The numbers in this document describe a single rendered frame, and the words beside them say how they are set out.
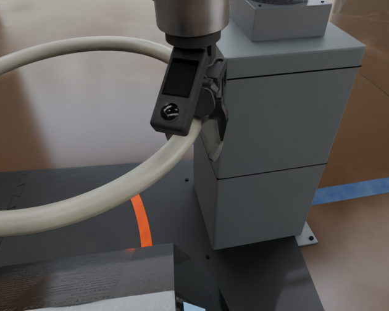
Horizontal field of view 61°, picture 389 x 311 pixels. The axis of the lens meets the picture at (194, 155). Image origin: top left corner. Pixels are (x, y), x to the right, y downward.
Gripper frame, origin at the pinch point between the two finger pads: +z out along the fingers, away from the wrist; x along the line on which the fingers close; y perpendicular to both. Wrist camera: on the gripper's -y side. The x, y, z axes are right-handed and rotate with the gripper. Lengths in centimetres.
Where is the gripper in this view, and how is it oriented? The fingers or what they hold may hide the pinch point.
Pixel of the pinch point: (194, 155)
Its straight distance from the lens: 53.2
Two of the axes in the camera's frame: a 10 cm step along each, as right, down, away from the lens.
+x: -9.6, -1.6, 2.4
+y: 2.8, -6.5, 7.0
